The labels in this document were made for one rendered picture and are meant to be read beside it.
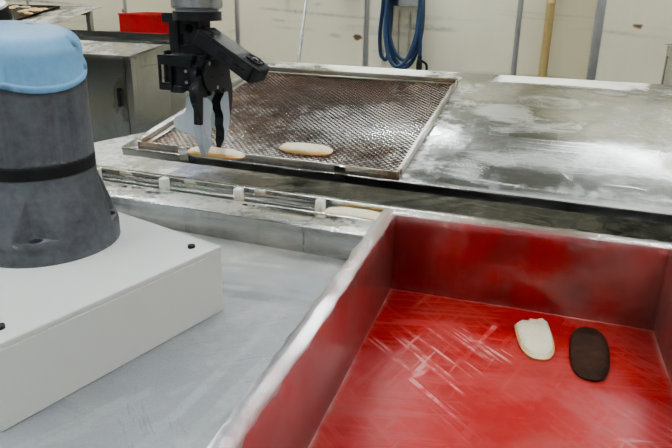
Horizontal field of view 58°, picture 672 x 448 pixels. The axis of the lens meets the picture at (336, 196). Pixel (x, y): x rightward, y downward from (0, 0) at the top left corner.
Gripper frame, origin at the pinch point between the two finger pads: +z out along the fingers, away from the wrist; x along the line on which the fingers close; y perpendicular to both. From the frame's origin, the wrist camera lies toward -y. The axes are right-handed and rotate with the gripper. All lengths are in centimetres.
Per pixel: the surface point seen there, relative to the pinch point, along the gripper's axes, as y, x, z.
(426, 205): -30.3, -17.9, 11.6
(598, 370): -57, 25, 11
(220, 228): -5.8, 9.0, 9.9
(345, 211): -22.1, 0.7, 7.7
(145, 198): 7.9, 8.0, 7.5
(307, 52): 144, -370, 22
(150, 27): 229, -287, 2
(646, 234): -65, -18, 12
